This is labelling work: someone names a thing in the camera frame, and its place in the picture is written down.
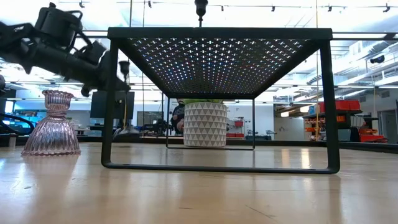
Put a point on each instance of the green spiky plant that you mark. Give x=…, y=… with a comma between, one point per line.
x=202, y=101

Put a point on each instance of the pink ribbed glass candle holder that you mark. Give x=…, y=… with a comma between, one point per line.
x=51, y=133

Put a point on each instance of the black security camera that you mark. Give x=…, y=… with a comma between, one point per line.
x=378, y=59

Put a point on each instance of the black monitor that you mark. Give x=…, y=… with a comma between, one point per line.
x=98, y=105

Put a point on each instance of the white grey triangle-pattern plant pot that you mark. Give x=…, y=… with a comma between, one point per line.
x=205, y=124

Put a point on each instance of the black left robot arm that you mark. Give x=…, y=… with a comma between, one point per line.
x=15, y=46

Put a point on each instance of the person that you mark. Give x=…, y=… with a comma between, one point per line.
x=178, y=118

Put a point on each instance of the small white post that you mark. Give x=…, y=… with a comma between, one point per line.
x=12, y=141

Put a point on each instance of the orange crates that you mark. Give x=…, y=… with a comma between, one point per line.
x=370, y=137

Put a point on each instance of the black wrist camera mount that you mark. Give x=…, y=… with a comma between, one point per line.
x=57, y=25

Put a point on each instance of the red storage bins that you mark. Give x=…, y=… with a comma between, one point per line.
x=342, y=104

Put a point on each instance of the dark storage rack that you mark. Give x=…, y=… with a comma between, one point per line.
x=342, y=124

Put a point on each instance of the black perforated metal shelf riser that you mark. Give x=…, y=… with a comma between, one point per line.
x=217, y=32

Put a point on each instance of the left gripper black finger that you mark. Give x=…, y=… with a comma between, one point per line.
x=101, y=74

